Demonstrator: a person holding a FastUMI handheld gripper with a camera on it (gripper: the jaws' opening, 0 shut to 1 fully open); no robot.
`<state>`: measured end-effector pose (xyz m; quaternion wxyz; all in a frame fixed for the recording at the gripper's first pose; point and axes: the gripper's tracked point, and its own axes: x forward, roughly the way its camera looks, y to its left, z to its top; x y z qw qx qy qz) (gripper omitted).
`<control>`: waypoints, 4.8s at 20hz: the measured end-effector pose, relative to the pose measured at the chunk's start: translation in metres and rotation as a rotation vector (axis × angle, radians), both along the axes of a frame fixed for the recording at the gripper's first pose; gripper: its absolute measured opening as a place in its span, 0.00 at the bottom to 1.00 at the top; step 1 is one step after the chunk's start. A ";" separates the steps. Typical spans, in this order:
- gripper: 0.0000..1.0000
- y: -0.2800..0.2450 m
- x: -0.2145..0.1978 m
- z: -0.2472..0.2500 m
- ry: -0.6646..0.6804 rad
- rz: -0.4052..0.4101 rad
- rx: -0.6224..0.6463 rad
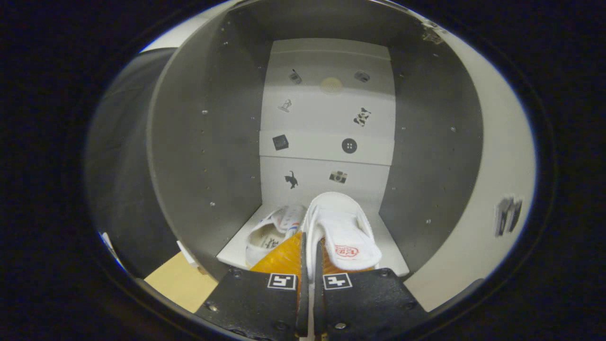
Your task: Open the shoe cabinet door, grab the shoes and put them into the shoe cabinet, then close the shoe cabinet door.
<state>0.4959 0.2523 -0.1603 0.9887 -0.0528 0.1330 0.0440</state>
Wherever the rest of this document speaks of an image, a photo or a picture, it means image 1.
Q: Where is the white shoe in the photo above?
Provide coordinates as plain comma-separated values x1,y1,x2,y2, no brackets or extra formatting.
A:
245,205,306,268
303,192,382,280

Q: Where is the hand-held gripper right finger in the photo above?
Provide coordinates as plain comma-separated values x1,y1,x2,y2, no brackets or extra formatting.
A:
313,238,429,341

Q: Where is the dark grey shoe cabinet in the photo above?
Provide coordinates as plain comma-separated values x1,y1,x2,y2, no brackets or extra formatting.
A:
146,0,484,281

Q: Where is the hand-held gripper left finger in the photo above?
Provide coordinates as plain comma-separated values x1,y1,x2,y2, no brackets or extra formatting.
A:
194,231,310,339

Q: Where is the black backdrop cloth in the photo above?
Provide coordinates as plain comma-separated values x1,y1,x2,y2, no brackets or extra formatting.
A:
87,47,183,280

